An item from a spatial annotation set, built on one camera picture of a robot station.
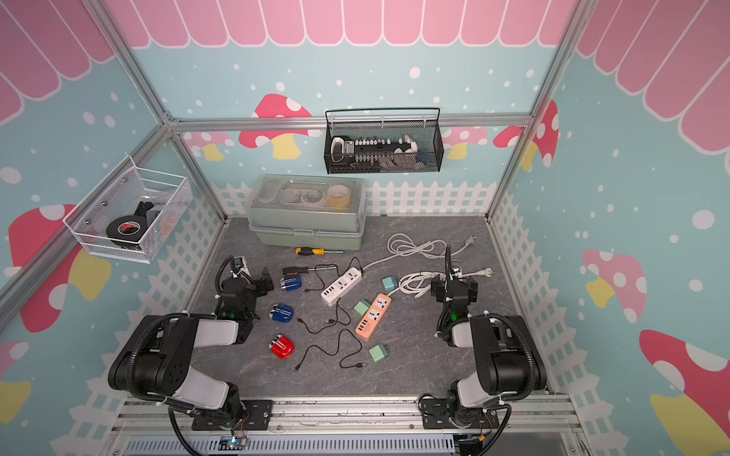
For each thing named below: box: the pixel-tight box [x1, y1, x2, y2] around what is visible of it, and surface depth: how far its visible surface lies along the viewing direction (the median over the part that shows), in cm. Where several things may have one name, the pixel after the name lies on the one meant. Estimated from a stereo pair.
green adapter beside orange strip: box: [353, 299, 371, 318], surface depth 94 cm
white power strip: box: [320, 266, 363, 307], surface depth 98 cm
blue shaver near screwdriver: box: [279, 275, 302, 292], surface depth 99 cm
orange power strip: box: [355, 292, 392, 342], surface depth 91 cm
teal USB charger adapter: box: [381, 275, 399, 292], surface depth 99 cm
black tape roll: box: [106, 214, 149, 250], surface depth 70 cm
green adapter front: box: [368, 342, 388, 363], surface depth 85 cm
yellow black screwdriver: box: [294, 247, 345, 256], surface depth 108 cm
